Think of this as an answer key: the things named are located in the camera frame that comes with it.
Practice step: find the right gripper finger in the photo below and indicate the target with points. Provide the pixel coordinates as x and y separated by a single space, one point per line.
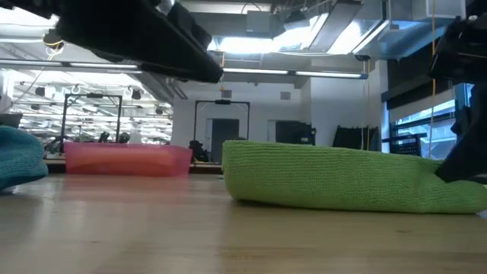
472 160

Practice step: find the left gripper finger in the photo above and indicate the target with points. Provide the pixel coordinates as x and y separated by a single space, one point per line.
190 26
190 61

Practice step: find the green microfiber towel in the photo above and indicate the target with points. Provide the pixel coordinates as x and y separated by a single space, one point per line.
335 179

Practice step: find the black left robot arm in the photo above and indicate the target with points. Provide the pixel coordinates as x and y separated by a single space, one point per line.
23 5

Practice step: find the black background robot arm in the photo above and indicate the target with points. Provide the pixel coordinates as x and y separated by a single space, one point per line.
198 150

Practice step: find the pink plastic basket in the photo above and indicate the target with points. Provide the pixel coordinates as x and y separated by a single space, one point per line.
76 146

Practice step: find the crumpled teal microfiber towel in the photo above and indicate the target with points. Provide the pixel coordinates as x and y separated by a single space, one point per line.
19 160

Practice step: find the long ceiling light fixture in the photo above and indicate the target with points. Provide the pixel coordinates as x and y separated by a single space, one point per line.
95 65
304 73

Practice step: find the black mesh cart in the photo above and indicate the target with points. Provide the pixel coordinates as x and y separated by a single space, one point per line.
407 144

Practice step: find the black hanging curtain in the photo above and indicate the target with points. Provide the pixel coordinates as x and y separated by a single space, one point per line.
354 139

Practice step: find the black background cabinet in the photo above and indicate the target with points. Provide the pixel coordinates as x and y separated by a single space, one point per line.
293 133

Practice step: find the black background workstation frame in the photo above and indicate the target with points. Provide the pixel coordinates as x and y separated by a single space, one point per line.
222 102
91 95

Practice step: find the silver ventilation duct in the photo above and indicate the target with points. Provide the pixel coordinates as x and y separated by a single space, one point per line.
342 26

